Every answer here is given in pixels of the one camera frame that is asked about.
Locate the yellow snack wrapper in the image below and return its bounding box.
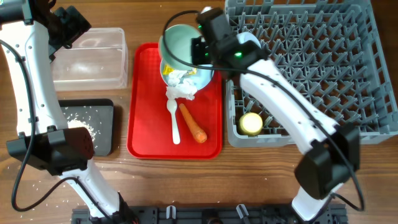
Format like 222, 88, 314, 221
162, 64, 197, 75

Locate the black waste tray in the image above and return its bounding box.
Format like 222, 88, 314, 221
58, 98, 114, 157

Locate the light blue plate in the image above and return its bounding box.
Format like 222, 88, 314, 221
160, 59, 214, 90

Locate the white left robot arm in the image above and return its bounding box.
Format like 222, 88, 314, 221
1, 0, 139, 223

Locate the white rice pile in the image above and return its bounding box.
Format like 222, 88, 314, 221
62, 106, 104, 149

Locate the red serving tray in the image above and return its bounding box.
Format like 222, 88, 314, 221
126, 42, 223, 159

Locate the yellow cup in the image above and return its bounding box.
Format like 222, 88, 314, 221
239, 112, 263, 136

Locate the light blue bowl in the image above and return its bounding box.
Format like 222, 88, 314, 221
236, 32, 261, 48

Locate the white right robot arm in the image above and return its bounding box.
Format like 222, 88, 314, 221
192, 7, 360, 222

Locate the white napkin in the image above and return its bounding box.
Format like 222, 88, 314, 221
165, 70, 198, 100

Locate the grey dishwasher rack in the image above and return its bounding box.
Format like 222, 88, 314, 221
224, 0, 397, 144

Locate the clear plastic bin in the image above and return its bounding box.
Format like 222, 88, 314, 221
50, 27, 129, 91

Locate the green bowl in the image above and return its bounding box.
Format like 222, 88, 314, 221
159, 24, 201, 70

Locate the orange carrot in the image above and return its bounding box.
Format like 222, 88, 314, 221
179, 103, 207, 143

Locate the white plastic spoon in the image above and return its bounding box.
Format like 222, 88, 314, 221
167, 99, 180, 145

